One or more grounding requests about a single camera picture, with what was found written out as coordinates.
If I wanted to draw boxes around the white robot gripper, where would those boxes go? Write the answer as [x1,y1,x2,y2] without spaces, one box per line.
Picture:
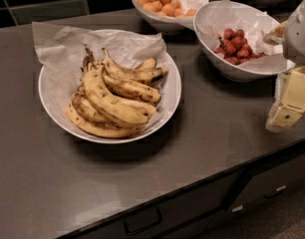
[263,0,305,132]

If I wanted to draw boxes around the large yellow banana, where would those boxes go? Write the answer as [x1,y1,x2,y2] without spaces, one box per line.
[83,66,149,127]

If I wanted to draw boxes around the white bowl with red fruit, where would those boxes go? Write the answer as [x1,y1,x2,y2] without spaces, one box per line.
[192,0,296,83]

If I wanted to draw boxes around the white bowl with oranges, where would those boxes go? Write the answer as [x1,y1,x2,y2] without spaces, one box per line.
[132,0,209,34]

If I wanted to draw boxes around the small back banana tip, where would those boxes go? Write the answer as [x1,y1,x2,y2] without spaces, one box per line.
[137,58,156,70]

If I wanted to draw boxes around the upper spotted banana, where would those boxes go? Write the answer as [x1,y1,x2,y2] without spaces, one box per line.
[102,48,168,86]

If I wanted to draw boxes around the middle spotted banana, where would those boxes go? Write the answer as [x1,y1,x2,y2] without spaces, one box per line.
[103,72,161,106]

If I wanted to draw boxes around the white bowl with bananas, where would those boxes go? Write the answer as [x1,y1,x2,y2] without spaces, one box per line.
[38,29,182,145]

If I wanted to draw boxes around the bottom outer yellow banana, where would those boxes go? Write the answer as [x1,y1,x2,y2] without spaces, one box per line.
[66,104,142,138]

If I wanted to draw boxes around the dark spotted left banana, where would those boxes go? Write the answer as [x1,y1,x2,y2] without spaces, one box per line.
[71,87,108,123]

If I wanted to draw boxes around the pile of red fruit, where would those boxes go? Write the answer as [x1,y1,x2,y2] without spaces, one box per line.
[213,28,266,65]

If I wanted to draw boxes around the dark cabinet drawer front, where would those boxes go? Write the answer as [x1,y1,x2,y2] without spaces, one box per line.
[57,140,305,239]

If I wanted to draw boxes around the pile of small oranges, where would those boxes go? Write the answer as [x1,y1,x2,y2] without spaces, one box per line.
[137,0,196,18]

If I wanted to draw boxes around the white paper under bananas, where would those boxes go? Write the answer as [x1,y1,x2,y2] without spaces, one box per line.
[31,21,170,132]

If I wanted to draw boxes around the right black drawer handle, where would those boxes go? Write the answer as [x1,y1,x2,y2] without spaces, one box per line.
[264,185,288,199]

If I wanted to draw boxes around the black drawer handle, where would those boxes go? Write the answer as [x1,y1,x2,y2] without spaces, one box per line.
[264,185,288,199]
[123,207,162,236]

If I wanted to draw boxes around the left black drawer handle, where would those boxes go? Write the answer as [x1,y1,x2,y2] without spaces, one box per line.
[123,207,162,236]

